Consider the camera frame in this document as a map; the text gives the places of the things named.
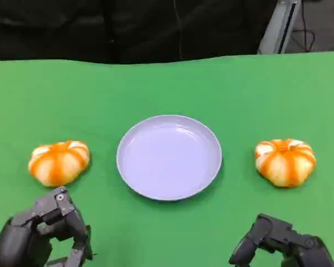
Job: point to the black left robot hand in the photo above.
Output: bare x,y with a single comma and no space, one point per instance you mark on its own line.
19,239

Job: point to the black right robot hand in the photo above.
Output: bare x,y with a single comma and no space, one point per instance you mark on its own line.
300,244

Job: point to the orange white toy bread roll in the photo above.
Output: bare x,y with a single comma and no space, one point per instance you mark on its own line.
285,164
58,164

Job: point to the lilac plate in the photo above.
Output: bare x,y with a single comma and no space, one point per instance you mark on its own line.
168,158

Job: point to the black backdrop curtain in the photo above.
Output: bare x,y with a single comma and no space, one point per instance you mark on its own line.
86,27

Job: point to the grey metal post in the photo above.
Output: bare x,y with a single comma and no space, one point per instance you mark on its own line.
278,25

